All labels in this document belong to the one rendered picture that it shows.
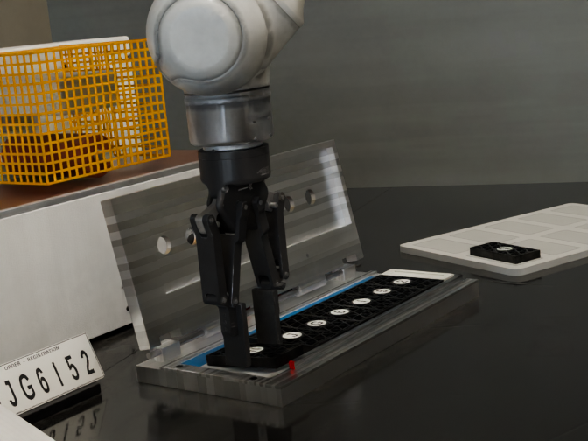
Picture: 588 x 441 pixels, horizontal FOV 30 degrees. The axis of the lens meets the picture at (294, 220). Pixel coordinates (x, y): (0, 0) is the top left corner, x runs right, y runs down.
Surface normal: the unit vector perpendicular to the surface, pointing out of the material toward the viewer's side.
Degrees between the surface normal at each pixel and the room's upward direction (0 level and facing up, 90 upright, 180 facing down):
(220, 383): 90
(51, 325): 90
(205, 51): 95
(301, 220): 79
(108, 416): 0
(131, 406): 0
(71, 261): 90
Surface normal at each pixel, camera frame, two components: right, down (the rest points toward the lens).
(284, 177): 0.77, -0.15
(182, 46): -0.05, 0.26
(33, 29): 0.93, -0.01
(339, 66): -0.36, 0.22
